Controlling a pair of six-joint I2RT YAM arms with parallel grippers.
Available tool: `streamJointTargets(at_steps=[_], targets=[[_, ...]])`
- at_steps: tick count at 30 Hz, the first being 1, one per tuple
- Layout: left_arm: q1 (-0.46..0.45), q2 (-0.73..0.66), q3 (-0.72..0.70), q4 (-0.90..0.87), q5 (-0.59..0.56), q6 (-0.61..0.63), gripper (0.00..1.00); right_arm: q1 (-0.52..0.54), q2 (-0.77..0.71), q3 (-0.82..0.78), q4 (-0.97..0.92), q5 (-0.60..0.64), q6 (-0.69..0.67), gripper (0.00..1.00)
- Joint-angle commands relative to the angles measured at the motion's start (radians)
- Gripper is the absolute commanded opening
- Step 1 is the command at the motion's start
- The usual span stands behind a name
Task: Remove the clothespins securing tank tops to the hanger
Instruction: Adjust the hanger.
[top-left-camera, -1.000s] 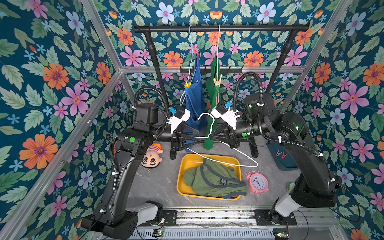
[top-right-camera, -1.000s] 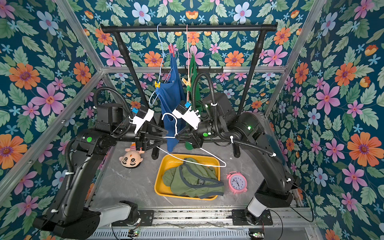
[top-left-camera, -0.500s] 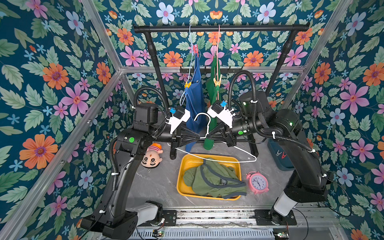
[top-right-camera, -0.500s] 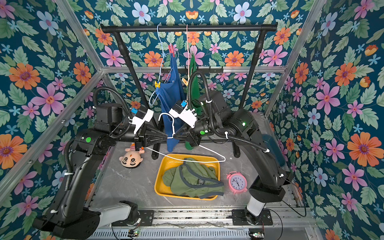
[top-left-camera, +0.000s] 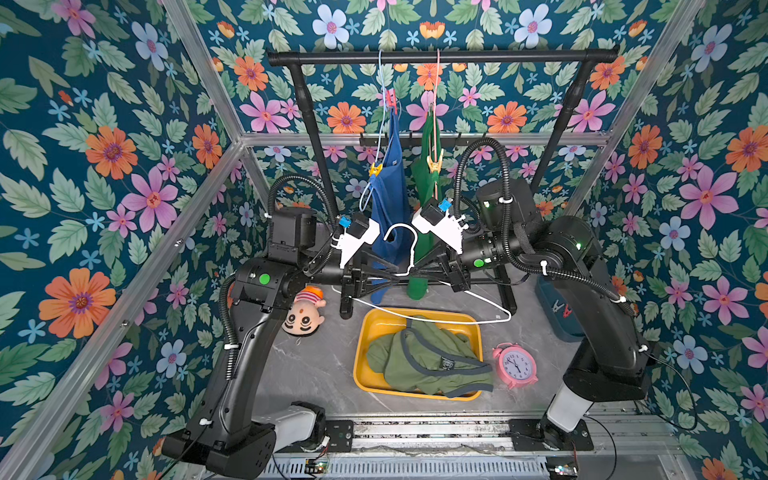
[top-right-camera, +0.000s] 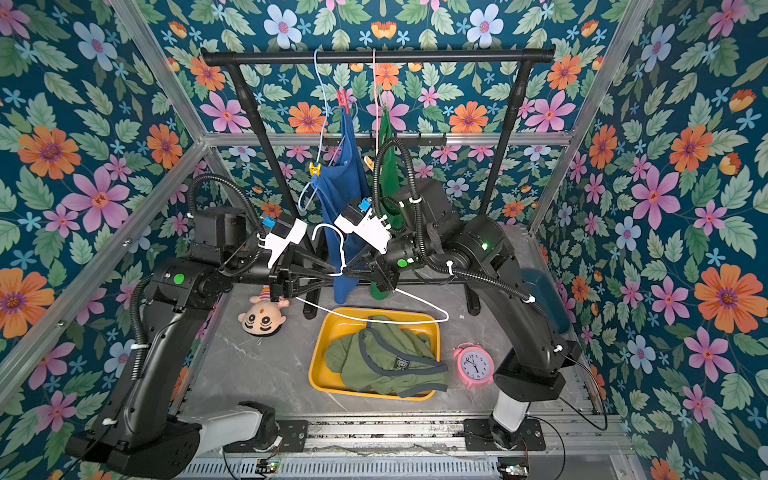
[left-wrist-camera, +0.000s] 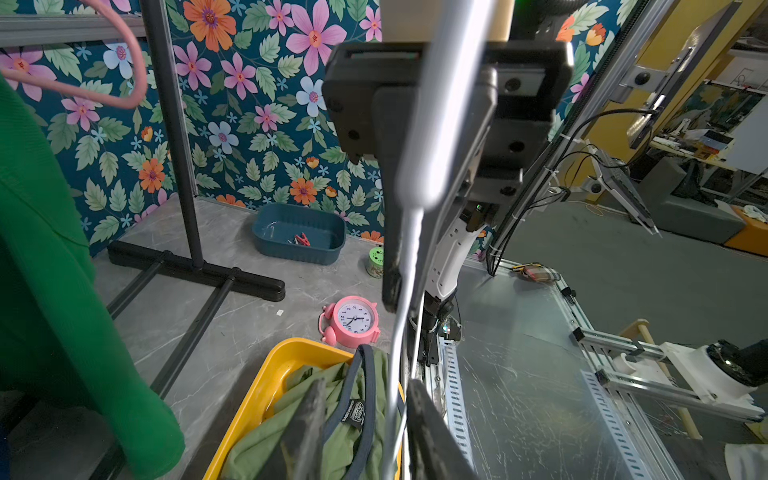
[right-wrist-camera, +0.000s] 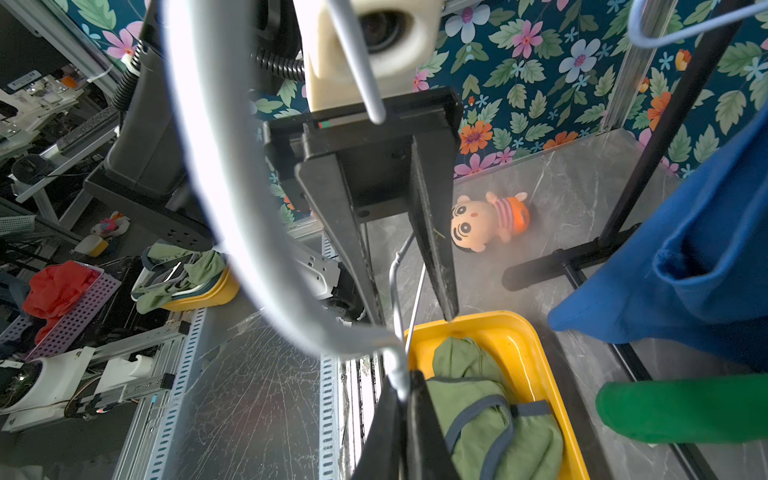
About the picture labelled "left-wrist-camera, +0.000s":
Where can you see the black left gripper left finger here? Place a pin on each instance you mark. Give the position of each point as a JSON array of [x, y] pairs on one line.
[[298, 453]]

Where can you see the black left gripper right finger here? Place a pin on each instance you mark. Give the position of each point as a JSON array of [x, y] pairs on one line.
[[433, 451]]

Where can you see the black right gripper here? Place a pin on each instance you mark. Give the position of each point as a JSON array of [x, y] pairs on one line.
[[371, 92]]

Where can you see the olive green tank top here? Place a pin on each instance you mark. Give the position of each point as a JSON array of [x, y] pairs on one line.
[[354, 428]]

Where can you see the white wire hanger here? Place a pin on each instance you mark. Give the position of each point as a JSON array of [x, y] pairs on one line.
[[444, 91]]

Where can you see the red clothespin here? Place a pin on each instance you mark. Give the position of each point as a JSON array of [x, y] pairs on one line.
[[302, 239]]

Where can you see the pink wire hanger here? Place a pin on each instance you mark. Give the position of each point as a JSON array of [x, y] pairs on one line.
[[87, 52]]

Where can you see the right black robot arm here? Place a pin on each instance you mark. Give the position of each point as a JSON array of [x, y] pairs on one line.
[[432, 317]]

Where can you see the yellow plastic tray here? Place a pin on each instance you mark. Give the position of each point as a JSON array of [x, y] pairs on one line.
[[268, 387]]

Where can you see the pink alarm clock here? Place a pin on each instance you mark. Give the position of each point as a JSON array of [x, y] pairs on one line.
[[350, 322]]

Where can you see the dark teal plastic bin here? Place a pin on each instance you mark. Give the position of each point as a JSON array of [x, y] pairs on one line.
[[298, 233]]

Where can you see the green tape roll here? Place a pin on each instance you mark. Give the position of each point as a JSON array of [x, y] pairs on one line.
[[375, 262]]

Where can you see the black clothes rack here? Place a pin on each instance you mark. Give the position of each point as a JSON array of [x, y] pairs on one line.
[[151, 262]]

